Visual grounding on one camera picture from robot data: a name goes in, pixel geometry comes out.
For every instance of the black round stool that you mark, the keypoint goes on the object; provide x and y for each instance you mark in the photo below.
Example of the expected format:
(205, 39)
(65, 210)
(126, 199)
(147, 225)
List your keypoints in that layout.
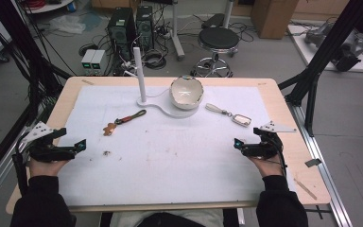
(218, 39)

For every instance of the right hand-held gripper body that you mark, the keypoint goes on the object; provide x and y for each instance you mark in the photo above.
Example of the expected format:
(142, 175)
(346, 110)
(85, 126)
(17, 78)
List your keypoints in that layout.
(264, 149)

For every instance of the small grey metal piece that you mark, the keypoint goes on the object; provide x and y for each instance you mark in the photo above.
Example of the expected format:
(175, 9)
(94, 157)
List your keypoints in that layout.
(313, 162)

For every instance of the person's right hand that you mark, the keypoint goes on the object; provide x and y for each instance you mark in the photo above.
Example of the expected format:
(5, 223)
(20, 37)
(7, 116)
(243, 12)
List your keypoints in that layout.
(269, 167)

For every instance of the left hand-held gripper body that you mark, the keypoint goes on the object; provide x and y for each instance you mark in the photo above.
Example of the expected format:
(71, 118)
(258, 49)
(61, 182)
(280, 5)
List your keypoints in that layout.
(44, 151)

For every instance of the brown cardboard box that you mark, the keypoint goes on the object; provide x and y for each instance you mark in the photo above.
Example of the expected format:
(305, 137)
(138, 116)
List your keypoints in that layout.
(272, 17)

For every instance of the white stand with pole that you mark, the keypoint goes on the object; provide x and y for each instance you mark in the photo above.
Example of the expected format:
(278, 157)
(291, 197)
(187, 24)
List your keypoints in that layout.
(141, 75)

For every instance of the aluminium rail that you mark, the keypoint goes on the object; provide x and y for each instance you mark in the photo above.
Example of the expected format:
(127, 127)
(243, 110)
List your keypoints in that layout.
(0, 179)
(324, 176)

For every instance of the grey machine on board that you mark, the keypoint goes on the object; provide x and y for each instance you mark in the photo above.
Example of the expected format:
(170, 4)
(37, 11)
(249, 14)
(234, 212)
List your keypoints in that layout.
(343, 50)

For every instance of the white floor board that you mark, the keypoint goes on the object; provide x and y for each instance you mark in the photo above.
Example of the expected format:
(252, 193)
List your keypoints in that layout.
(305, 53)

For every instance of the clear plastic bag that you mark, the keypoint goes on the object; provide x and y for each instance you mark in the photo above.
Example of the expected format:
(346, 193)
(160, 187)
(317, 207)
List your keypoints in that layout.
(67, 23)

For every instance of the white metal table leg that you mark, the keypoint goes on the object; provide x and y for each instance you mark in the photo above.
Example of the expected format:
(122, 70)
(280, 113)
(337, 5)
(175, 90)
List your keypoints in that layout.
(177, 34)

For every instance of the thin wooden stick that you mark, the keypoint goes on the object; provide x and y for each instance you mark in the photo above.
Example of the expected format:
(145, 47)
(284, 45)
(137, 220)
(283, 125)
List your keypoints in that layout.
(305, 189)

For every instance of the black computer tower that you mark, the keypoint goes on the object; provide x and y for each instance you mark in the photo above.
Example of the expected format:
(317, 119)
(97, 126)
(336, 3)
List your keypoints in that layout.
(145, 26)
(121, 31)

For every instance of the white power supply unit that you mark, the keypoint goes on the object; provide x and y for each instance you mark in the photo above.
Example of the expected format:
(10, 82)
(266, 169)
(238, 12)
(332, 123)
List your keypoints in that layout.
(98, 62)
(87, 61)

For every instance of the small brown crumb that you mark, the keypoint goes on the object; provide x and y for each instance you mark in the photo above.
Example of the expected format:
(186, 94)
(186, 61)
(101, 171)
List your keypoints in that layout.
(107, 153)

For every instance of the person's left hand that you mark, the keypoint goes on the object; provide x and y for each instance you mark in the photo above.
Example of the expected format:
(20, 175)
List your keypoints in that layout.
(44, 168)

